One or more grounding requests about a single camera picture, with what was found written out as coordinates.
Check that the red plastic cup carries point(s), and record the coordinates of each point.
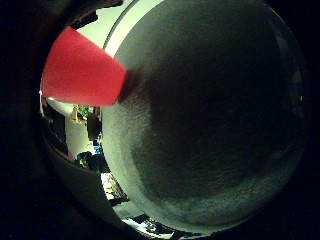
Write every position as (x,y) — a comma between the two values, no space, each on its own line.
(83,71)

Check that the person with dark hair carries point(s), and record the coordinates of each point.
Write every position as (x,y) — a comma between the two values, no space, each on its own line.
(87,161)

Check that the green potted plant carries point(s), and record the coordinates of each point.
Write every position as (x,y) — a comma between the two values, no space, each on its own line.
(83,111)

